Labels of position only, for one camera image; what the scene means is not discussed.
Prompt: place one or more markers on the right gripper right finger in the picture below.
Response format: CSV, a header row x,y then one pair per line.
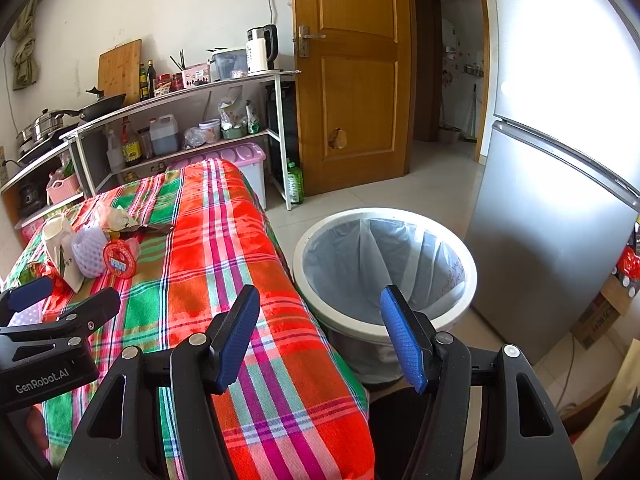
x,y
521,435

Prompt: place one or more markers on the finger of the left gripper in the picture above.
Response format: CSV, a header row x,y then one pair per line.
x,y
87,317
22,297

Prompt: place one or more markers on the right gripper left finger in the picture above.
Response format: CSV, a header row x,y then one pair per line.
x,y
120,435

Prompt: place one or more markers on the white paper bag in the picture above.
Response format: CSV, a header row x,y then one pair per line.
x,y
57,236

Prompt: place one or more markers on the red round lid cup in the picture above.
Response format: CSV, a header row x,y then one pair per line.
x,y
120,258

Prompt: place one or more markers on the brown wrapper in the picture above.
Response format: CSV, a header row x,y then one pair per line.
x,y
149,228

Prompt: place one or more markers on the white trash bin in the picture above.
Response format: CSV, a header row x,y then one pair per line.
x,y
365,347

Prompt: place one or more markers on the person's left hand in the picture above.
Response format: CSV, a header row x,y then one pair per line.
x,y
37,428

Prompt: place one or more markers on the pink plastic basket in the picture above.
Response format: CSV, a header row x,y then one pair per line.
x,y
62,188

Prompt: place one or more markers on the plaid tablecloth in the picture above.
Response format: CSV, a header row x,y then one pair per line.
x,y
295,411

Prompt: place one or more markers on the cardboard box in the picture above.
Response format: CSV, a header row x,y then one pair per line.
x,y
613,301

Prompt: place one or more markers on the steel pot with lid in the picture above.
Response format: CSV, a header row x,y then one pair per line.
x,y
39,130

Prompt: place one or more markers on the soy sauce bottle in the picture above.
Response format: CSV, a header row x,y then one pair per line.
x,y
131,147

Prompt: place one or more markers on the grey bin liner bag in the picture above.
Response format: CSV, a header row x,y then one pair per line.
x,y
348,265

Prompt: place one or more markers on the translucent oil jug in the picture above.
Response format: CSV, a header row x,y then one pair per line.
x,y
164,135

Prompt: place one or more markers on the black frying pan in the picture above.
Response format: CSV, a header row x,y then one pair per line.
x,y
104,105

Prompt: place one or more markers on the silver refrigerator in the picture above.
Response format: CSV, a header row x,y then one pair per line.
x,y
560,189

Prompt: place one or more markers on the hanging grey cloth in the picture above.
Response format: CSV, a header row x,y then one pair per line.
x,y
26,69

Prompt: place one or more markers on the pink lid storage box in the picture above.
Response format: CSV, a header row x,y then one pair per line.
x,y
249,157

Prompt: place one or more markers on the wooden cutting board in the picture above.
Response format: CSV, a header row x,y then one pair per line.
x,y
118,71

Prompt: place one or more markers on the green plastic bottle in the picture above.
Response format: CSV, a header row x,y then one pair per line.
x,y
295,184

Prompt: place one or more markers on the white metal shelf rack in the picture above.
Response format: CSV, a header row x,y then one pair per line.
x,y
241,118

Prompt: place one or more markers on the dark sauce bottle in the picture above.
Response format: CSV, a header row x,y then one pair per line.
x,y
150,78

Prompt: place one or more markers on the pink utensil holder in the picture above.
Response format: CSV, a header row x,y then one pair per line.
x,y
196,75

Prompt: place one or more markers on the clear plastic container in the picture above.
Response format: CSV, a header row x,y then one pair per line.
x,y
229,63

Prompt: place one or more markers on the white electric kettle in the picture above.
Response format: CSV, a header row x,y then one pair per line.
x,y
262,48

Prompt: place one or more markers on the wooden door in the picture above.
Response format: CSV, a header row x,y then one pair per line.
x,y
354,90

